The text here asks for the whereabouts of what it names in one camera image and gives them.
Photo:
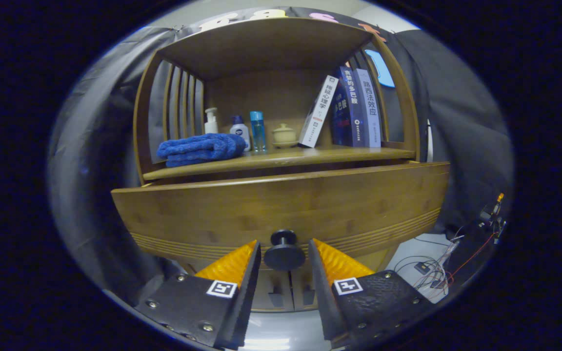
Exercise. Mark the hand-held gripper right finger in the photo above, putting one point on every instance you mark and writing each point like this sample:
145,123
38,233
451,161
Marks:
321,302

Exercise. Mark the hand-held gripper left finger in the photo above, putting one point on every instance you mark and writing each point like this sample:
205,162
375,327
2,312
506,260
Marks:
247,302

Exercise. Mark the wooden cabinet door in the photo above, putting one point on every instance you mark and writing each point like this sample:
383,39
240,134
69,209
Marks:
273,292
305,292

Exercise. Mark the wooden countertop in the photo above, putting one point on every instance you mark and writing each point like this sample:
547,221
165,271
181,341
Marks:
310,155

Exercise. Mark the wooden cabinet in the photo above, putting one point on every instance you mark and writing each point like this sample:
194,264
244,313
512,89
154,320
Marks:
261,92

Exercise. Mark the blue folded towel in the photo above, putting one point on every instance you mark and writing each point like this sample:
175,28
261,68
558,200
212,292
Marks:
198,148

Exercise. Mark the white bottle with blue cap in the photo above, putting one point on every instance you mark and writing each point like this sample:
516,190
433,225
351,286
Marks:
239,132

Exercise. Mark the beige lidded teacup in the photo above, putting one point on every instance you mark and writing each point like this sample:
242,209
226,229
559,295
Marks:
284,135

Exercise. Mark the clear blue bottle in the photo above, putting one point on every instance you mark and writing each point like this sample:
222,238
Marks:
257,131

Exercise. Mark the white pump bottle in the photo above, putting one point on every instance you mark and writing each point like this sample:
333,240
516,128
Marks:
210,126

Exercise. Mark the white book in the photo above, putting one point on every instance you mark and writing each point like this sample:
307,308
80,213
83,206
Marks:
317,114

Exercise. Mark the dark blue book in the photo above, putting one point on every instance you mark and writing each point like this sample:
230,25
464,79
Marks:
347,112

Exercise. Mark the pale lilac book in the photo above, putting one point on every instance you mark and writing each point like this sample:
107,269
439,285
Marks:
370,112

